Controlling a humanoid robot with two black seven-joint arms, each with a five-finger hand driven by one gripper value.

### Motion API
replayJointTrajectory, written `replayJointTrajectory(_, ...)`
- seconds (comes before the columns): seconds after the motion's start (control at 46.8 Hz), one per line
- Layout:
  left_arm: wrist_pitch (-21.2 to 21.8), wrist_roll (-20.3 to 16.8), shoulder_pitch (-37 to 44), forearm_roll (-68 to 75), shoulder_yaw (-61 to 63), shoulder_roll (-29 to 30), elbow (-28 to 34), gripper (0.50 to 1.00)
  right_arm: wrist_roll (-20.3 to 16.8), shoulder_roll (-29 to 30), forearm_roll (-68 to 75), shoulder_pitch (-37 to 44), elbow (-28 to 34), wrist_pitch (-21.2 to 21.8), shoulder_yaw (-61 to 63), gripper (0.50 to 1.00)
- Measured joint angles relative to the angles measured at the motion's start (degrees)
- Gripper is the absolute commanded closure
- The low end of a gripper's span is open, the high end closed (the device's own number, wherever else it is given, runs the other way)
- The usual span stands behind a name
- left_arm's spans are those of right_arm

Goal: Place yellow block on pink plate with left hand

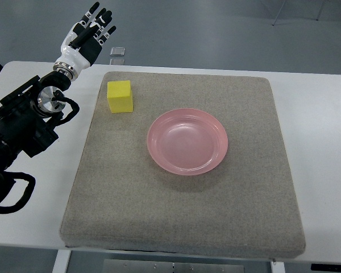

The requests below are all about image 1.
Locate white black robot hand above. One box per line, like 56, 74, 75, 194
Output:
53, 2, 116, 81

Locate yellow foam block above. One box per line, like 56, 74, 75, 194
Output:
107, 80, 134, 114

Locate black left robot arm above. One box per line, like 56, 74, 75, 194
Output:
0, 68, 80, 214

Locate pink plate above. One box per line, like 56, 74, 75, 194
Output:
147, 108, 228, 176

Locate lower floor outlet cover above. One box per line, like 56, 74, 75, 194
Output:
110, 58, 124, 65

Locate beige fabric cushion mat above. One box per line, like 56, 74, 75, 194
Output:
60, 72, 306, 259

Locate white table leg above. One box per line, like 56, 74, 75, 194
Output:
52, 250, 72, 273

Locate metal chair legs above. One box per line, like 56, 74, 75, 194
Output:
271, 1, 341, 26

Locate black label strip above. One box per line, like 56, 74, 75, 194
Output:
311, 263, 341, 272

